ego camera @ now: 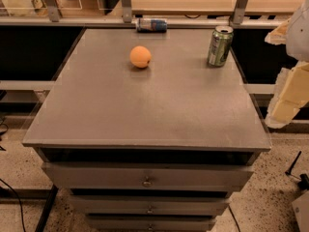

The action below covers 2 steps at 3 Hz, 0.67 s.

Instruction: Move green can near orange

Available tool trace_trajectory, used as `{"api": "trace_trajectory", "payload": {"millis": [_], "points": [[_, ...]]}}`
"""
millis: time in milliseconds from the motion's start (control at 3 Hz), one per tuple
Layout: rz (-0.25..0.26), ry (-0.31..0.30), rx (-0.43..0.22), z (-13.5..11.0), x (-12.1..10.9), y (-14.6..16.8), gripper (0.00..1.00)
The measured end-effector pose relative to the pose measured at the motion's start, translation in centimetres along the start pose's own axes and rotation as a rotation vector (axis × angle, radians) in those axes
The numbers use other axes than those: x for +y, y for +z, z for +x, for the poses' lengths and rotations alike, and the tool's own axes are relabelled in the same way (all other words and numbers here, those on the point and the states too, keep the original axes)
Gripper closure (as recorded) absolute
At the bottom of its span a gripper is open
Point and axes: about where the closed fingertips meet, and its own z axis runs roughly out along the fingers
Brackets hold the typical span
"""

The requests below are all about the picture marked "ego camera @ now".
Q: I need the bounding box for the green soda can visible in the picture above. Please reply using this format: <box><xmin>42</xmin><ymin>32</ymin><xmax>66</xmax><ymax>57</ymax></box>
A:
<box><xmin>208</xmin><ymin>26</ymin><xmax>234</xmax><ymax>67</ymax></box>

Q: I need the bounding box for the grey drawer cabinet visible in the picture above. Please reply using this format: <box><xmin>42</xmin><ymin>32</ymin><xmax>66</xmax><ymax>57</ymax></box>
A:
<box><xmin>23</xmin><ymin>29</ymin><xmax>270</xmax><ymax>220</ymax></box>

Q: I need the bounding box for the metal railing frame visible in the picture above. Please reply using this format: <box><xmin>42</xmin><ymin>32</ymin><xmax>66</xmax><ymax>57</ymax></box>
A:
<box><xmin>0</xmin><ymin>0</ymin><xmax>292</xmax><ymax>28</ymax></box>

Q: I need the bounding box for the middle grey drawer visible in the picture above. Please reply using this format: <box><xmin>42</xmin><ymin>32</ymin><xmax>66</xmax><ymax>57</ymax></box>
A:
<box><xmin>70</xmin><ymin>195</ymin><xmax>228</xmax><ymax>217</ymax></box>

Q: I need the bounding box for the blue silver energy drink can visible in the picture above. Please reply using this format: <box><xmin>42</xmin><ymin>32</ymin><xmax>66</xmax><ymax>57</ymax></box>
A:
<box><xmin>136</xmin><ymin>18</ymin><xmax>167</xmax><ymax>33</ymax></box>

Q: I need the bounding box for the grey box corner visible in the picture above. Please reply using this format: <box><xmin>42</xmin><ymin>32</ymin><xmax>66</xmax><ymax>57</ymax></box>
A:
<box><xmin>292</xmin><ymin>190</ymin><xmax>309</xmax><ymax>232</ymax></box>

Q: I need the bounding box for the orange fruit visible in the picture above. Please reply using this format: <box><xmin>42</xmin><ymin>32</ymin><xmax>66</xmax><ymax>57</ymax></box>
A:
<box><xmin>129</xmin><ymin>45</ymin><xmax>152</xmax><ymax>69</ymax></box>

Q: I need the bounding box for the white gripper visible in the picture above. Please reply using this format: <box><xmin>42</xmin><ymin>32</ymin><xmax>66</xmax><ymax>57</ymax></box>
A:
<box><xmin>265</xmin><ymin>0</ymin><xmax>309</xmax><ymax>129</ymax></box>

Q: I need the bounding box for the grey drawer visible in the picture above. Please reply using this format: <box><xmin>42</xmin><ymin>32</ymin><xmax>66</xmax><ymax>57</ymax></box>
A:
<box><xmin>86</xmin><ymin>216</ymin><xmax>215</xmax><ymax>232</ymax></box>
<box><xmin>42</xmin><ymin>162</ymin><xmax>253</xmax><ymax>191</ymax></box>
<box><xmin>70</xmin><ymin>195</ymin><xmax>228</xmax><ymax>217</ymax></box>

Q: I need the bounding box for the black floor cable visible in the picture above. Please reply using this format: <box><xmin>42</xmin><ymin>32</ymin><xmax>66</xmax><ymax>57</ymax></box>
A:
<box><xmin>0</xmin><ymin>177</ymin><xmax>27</xmax><ymax>232</ymax></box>

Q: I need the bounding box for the top grey drawer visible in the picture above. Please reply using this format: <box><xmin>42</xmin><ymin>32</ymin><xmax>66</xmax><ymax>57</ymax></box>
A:
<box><xmin>42</xmin><ymin>162</ymin><xmax>253</xmax><ymax>191</ymax></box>

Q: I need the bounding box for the bottom grey drawer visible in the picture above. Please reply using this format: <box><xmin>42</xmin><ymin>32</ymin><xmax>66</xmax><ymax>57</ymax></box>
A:
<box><xmin>86</xmin><ymin>216</ymin><xmax>215</xmax><ymax>232</ymax></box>

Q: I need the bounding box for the black antenna device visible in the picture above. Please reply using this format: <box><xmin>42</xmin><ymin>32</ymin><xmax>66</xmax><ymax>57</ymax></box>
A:
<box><xmin>284</xmin><ymin>150</ymin><xmax>309</xmax><ymax>191</ymax></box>

